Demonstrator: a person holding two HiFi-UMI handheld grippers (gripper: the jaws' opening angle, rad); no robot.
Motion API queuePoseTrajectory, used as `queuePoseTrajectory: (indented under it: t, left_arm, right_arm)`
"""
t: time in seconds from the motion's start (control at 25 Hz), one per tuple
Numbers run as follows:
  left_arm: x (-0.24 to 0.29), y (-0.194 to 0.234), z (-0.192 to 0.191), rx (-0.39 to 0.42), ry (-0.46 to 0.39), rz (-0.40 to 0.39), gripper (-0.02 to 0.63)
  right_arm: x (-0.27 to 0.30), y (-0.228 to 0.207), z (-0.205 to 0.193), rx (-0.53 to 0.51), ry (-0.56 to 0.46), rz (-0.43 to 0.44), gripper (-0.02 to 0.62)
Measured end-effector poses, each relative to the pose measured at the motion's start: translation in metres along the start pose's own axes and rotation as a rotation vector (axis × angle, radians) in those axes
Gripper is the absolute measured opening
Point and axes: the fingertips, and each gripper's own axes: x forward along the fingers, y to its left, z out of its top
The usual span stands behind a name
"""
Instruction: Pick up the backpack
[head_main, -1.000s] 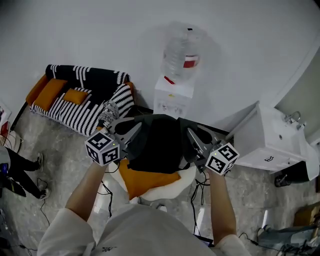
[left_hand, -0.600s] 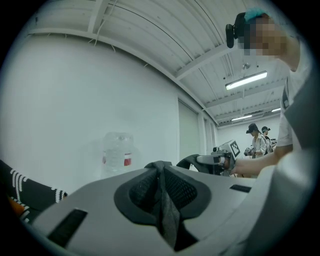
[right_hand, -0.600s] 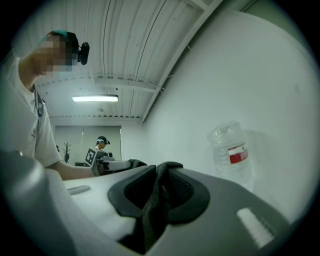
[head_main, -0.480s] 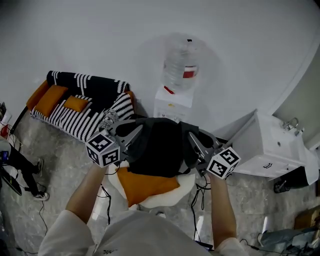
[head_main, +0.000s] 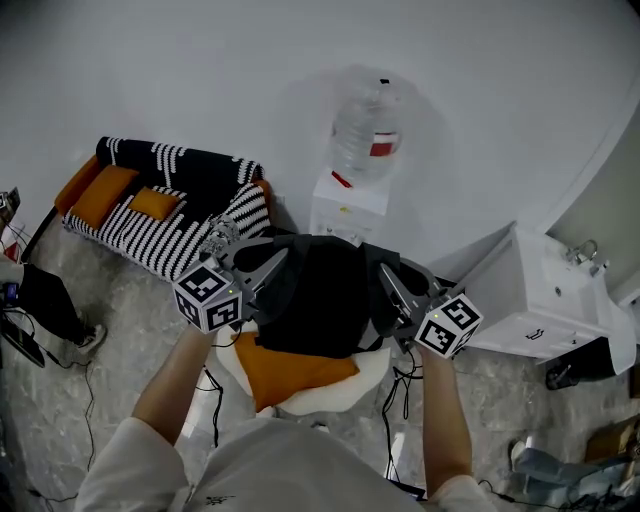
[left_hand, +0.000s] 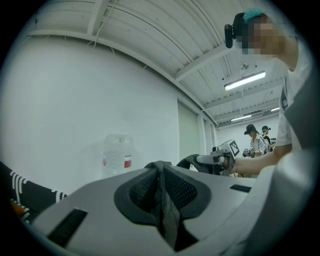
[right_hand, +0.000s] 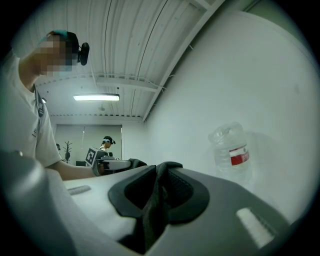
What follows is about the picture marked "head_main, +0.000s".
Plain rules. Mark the small orange cushion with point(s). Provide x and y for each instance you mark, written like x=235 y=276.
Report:
x=154 y=202

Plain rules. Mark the white round lounge chair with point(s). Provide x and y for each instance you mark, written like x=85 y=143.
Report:
x=330 y=400

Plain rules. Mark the black tablet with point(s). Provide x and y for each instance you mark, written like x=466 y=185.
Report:
x=407 y=490

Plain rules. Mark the large orange cushion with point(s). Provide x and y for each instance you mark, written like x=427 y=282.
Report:
x=102 y=197

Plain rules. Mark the clear water bottle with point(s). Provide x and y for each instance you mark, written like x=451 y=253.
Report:
x=365 y=125

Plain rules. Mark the white sink cabinet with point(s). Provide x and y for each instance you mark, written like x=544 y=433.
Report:
x=540 y=300

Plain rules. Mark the black white striped sofa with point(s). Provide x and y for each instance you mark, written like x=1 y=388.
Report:
x=200 y=175

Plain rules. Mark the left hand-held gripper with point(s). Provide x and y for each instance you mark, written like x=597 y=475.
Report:
x=205 y=295

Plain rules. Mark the orange square cushion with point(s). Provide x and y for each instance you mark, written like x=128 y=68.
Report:
x=290 y=375

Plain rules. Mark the brown cardboard box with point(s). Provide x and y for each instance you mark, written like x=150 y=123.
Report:
x=612 y=440

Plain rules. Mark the person's right forearm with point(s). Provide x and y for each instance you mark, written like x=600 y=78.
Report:
x=445 y=425

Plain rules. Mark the person's white shirt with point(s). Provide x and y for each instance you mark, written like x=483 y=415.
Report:
x=280 y=475

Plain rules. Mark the person's left forearm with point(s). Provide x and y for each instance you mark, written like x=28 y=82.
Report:
x=175 y=380

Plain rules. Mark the chrome faucet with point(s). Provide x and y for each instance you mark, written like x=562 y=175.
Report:
x=585 y=255

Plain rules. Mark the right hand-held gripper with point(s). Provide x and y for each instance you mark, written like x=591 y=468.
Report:
x=450 y=325

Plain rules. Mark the black backpack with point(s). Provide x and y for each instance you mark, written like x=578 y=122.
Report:
x=325 y=300

